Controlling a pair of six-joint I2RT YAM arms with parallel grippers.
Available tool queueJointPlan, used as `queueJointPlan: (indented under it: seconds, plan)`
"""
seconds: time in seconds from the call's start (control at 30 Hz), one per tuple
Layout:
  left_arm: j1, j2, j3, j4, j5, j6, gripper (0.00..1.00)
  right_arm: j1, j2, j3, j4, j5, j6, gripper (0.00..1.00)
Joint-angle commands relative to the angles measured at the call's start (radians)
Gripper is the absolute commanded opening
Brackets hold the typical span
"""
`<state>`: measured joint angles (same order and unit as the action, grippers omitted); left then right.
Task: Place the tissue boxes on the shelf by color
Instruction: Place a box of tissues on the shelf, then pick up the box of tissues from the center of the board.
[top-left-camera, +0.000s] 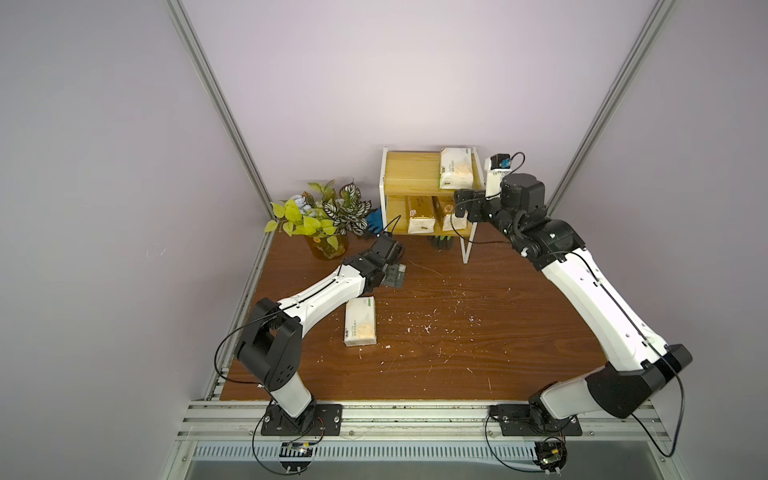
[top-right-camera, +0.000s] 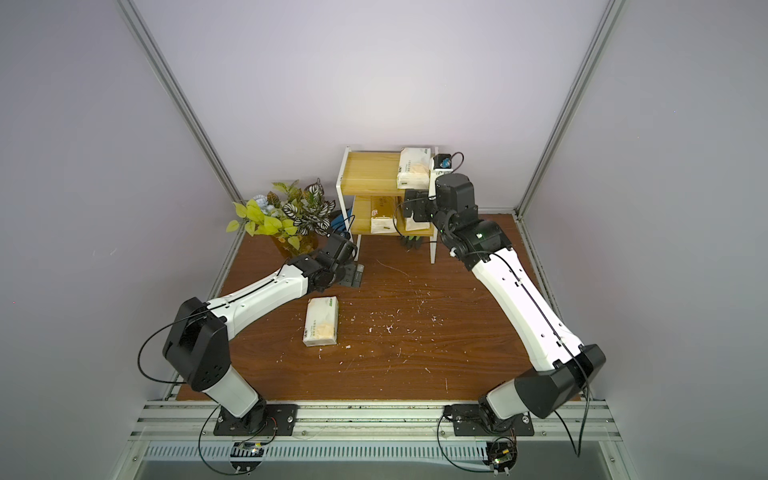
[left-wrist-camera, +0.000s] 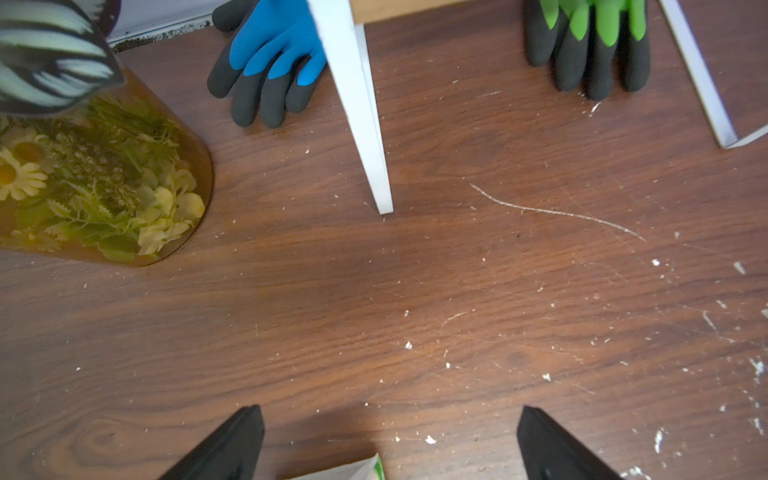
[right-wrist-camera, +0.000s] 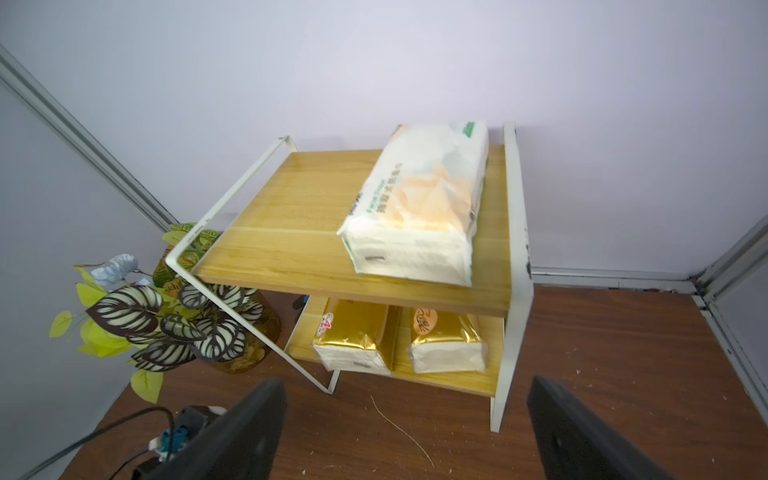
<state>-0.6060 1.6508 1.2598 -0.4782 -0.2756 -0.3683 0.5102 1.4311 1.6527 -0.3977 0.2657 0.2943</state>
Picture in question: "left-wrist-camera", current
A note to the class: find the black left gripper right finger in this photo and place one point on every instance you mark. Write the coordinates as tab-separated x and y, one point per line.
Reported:
549	452

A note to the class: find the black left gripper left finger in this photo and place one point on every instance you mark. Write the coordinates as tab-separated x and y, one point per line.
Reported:
229	452

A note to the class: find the white green tissue pack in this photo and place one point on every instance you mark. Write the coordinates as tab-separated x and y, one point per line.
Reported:
367	469

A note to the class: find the potted artificial plant amber vase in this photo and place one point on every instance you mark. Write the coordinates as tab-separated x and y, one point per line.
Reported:
94	166

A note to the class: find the blue grey work glove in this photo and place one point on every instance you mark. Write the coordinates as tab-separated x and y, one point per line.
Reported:
272	61

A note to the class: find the green black work glove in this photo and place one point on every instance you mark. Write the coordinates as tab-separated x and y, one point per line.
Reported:
582	40

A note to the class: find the white frame wooden shelf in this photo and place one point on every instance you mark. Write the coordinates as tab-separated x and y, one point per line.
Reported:
341	28

